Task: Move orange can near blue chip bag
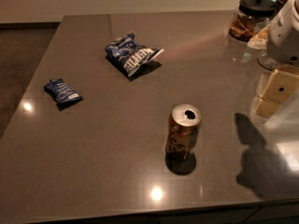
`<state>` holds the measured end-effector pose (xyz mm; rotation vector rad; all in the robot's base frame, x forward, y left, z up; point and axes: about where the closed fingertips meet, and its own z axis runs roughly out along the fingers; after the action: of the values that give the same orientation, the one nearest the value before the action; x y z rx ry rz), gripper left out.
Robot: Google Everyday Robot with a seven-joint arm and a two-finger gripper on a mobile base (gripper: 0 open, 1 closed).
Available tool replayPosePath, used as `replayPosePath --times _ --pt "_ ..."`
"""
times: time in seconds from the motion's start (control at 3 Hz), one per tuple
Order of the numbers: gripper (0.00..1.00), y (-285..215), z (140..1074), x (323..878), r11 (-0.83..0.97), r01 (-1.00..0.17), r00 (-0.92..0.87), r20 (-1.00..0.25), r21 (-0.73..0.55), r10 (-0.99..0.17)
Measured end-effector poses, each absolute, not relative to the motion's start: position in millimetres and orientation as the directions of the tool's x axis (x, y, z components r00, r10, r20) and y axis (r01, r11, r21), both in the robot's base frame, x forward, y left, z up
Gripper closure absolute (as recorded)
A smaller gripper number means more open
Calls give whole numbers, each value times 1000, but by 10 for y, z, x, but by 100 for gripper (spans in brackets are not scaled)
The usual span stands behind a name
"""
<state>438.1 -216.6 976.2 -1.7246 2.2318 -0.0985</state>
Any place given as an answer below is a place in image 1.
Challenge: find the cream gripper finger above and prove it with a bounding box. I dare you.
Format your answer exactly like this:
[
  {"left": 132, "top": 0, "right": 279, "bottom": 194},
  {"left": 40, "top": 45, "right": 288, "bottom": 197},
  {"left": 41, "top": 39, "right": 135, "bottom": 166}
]
[{"left": 252, "top": 64, "right": 299, "bottom": 118}]

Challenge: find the orange soda can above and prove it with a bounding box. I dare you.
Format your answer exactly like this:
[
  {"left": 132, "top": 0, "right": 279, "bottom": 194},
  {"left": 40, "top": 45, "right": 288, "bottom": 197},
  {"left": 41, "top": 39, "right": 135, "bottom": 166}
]
[{"left": 165, "top": 105, "right": 202, "bottom": 161}]

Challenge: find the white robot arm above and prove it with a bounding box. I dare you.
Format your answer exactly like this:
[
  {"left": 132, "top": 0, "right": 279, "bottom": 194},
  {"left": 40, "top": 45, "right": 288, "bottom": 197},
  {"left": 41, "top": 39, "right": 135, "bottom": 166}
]
[{"left": 253, "top": 0, "right": 299, "bottom": 118}]

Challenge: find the large blue chip bag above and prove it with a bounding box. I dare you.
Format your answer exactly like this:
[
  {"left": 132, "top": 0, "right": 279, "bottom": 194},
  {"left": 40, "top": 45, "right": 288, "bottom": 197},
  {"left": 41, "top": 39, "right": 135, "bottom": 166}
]
[{"left": 105, "top": 33, "right": 164, "bottom": 79}]

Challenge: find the small blue snack bag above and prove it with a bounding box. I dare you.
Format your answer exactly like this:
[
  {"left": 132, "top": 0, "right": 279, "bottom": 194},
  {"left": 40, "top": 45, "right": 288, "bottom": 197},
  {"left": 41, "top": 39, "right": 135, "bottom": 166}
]
[{"left": 44, "top": 78, "right": 83, "bottom": 105}]

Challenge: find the clear glass jar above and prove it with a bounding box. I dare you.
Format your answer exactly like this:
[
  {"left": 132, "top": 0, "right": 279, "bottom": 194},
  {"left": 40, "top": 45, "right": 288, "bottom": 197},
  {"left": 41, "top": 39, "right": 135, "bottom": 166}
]
[{"left": 258, "top": 49, "right": 282, "bottom": 71}]

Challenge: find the glass jar with black lid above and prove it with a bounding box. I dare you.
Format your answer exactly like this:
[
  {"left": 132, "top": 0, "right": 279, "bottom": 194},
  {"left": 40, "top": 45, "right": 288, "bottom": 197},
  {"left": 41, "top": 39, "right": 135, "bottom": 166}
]
[{"left": 229, "top": 0, "right": 277, "bottom": 42}]

